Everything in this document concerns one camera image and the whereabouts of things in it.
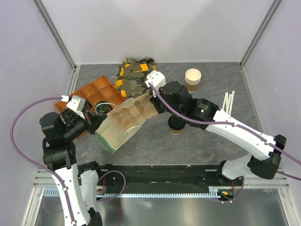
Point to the brown pulp cup carrier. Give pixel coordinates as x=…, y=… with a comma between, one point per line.
x=133, y=112

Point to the green patterned paper bag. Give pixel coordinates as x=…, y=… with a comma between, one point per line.
x=111, y=135

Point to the white wrapped straw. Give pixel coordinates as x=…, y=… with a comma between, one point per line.
x=232, y=101
x=225, y=101

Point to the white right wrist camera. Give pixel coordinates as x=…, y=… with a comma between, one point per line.
x=157, y=80

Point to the camouflage folded cloth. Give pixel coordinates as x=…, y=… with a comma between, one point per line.
x=132, y=74

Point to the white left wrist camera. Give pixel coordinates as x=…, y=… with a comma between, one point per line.
x=75, y=103

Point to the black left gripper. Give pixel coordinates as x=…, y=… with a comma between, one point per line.
x=93, y=121

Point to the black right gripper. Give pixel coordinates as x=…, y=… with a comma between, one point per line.
x=154, y=99

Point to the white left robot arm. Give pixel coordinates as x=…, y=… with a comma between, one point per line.
x=76, y=185

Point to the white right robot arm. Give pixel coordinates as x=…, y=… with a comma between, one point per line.
x=264, y=151

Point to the paper cup stack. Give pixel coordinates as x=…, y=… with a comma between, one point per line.
x=192, y=79

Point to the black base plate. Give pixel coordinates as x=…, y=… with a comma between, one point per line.
x=204, y=175

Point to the orange wooden tray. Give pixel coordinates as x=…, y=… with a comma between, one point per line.
x=100, y=89

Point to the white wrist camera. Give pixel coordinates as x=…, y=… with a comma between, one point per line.
x=157, y=80
x=75, y=103

